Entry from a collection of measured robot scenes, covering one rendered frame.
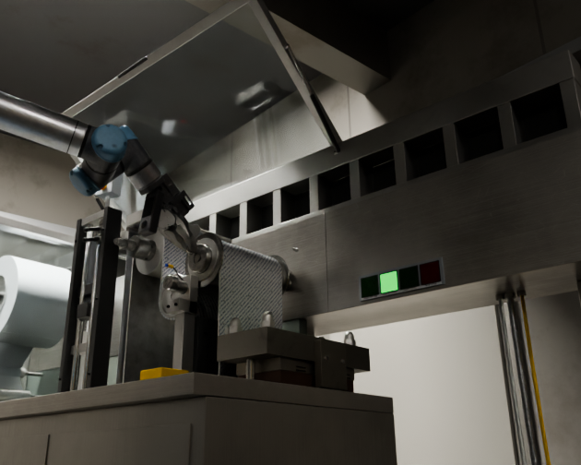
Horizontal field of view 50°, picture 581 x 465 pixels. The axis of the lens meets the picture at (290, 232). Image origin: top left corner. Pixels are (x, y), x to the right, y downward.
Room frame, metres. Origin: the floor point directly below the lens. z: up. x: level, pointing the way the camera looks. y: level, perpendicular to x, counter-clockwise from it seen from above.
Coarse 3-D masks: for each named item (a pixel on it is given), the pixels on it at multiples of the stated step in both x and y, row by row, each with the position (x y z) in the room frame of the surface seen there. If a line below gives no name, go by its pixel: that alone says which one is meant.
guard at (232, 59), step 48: (192, 48) 1.62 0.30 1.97; (240, 48) 1.56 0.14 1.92; (144, 96) 1.84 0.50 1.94; (192, 96) 1.76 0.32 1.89; (240, 96) 1.69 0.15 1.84; (288, 96) 1.63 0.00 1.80; (144, 144) 2.01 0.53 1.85; (192, 144) 1.92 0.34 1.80; (240, 144) 1.84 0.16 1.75; (288, 144) 1.77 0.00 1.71; (192, 192) 2.10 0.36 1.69
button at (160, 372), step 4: (156, 368) 1.23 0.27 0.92; (160, 368) 1.22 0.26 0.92; (164, 368) 1.23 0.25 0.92; (168, 368) 1.23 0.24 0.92; (172, 368) 1.25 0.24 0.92; (140, 372) 1.26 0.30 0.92; (144, 372) 1.26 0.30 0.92; (148, 372) 1.25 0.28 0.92; (152, 372) 1.24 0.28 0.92; (156, 372) 1.23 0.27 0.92; (160, 372) 1.22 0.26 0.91; (164, 372) 1.23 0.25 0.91; (168, 372) 1.23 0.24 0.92; (172, 372) 1.24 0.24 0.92; (176, 372) 1.25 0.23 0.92; (180, 372) 1.26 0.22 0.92; (184, 372) 1.26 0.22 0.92; (188, 372) 1.27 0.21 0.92; (140, 376) 1.26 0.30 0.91; (144, 376) 1.26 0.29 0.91; (148, 376) 1.25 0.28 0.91; (152, 376) 1.24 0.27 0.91; (156, 376) 1.23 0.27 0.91; (160, 376) 1.22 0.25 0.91
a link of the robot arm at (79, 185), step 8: (80, 168) 1.28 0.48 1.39; (88, 168) 1.26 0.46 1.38; (120, 168) 1.33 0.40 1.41; (72, 176) 1.30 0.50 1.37; (80, 176) 1.28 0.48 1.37; (88, 176) 1.29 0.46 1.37; (96, 176) 1.28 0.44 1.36; (104, 176) 1.28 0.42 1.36; (112, 176) 1.31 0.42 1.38; (72, 184) 1.33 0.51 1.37; (80, 184) 1.30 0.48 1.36; (88, 184) 1.29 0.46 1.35; (96, 184) 1.31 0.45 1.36; (104, 184) 1.33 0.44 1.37; (80, 192) 1.33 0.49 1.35; (88, 192) 1.31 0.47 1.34
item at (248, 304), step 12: (228, 288) 1.53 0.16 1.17; (240, 288) 1.56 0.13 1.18; (252, 288) 1.60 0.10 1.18; (228, 300) 1.53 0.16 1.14; (240, 300) 1.56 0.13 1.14; (252, 300) 1.60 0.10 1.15; (264, 300) 1.63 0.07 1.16; (276, 300) 1.67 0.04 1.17; (228, 312) 1.53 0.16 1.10; (240, 312) 1.57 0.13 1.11; (252, 312) 1.60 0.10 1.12; (264, 312) 1.63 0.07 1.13; (276, 312) 1.67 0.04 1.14; (228, 324) 1.53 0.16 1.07; (252, 324) 1.60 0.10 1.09; (276, 324) 1.67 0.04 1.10
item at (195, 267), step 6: (198, 246) 1.53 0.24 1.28; (204, 246) 1.52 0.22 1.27; (198, 252) 1.54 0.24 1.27; (204, 252) 1.52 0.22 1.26; (210, 252) 1.52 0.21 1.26; (192, 258) 1.55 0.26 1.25; (198, 258) 1.53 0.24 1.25; (204, 258) 1.51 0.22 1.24; (210, 258) 1.52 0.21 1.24; (192, 264) 1.54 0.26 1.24; (198, 264) 1.53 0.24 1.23; (204, 264) 1.52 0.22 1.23; (192, 270) 1.55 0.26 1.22; (198, 270) 1.53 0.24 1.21; (204, 270) 1.53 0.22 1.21
